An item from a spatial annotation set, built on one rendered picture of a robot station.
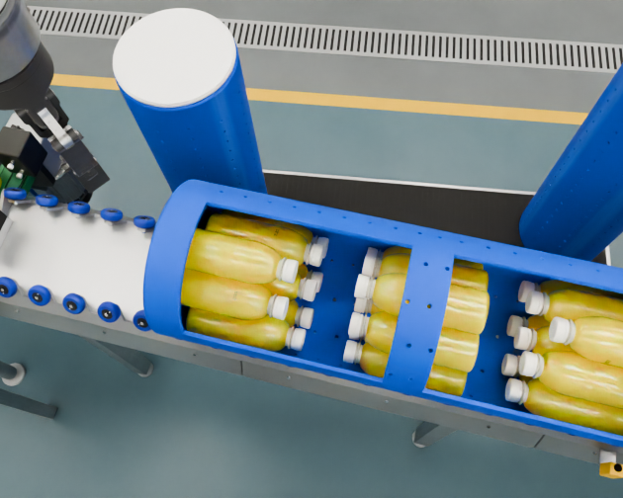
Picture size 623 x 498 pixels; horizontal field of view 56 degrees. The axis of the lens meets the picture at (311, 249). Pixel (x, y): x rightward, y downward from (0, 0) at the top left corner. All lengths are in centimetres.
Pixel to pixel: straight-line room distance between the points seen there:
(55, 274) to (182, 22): 64
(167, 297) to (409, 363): 39
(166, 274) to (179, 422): 124
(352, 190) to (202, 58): 97
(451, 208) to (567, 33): 115
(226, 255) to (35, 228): 57
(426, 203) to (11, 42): 181
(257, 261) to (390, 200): 128
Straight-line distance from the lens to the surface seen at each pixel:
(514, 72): 281
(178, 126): 140
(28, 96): 58
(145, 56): 144
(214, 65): 139
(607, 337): 100
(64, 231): 139
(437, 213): 218
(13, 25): 54
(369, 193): 219
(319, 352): 111
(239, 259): 96
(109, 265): 132
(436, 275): 91
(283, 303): 99
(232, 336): 105
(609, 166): 168
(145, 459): 216
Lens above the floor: 207
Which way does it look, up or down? 67 degrees down
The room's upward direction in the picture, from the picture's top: 4 degrees counter-clockwise
